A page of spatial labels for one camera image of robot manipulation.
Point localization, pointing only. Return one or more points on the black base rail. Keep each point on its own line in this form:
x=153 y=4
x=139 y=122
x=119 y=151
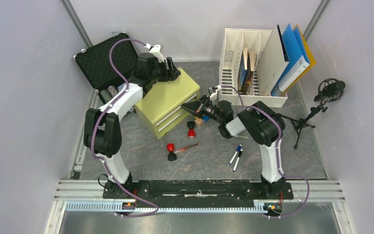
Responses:
x=197 y=193

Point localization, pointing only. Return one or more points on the black poker chip case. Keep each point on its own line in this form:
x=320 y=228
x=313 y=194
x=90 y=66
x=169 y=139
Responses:
x=95 y=64

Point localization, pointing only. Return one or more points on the blue cylinder block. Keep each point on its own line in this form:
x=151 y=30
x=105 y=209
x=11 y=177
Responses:
x=205 y=118

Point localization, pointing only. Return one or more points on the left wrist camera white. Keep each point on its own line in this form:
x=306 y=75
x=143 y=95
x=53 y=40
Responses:
x=156 y=51

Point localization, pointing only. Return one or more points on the wooden cube block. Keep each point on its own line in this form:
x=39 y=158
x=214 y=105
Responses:
x=199 y=121

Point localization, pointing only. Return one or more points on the white file organizer rack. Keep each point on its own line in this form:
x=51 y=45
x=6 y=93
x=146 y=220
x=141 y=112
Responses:
x=230 y=63

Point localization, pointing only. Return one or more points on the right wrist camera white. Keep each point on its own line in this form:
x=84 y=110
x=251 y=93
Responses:
x=213 y=92

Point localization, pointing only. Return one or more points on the blue capped white marker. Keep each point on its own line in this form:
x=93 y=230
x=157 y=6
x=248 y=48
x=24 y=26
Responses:
x=235 y=153

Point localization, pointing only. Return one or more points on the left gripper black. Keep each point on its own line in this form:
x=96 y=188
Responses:
x=173 y=74

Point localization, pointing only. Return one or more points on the red black stamp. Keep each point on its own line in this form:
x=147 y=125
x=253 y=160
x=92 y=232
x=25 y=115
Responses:
x=191 y=126
x=171 y=152

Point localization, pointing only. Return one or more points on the Animal Farm book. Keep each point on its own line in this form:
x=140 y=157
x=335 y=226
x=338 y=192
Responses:
x=242 y=67

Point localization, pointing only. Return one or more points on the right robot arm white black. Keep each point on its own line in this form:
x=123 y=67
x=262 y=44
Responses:
x=262 y=123

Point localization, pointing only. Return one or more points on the orange plastic folder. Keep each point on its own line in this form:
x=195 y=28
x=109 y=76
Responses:
x=307 y=54

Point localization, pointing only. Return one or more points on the blue plastic folder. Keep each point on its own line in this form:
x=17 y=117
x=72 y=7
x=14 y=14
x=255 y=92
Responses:
x=296 y=49

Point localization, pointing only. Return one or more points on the black microphone on tripod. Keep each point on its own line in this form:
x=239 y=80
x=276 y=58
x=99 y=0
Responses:
x=329 y=90

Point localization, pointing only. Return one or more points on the red pen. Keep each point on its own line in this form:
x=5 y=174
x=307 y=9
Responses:
x=187 y=147

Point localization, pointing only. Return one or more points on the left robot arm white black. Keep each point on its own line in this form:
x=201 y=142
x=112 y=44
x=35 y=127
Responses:
x=102 y=129

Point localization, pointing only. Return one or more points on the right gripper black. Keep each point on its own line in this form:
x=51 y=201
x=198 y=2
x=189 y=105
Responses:
x=194 y=107

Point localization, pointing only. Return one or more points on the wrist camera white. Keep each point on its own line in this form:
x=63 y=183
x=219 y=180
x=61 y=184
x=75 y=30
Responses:
x=213 y=92
x=156 y=51

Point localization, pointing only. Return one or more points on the black capped white marker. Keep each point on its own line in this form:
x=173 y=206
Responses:
x=237 y=160

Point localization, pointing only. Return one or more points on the white paper box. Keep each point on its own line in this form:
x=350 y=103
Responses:
x=273 y=62

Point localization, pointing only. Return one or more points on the brown small book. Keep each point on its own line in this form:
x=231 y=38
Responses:
x=250 y=64

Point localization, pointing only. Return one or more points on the green drawer cabinet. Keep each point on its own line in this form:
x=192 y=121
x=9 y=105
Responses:
x=160 y=110

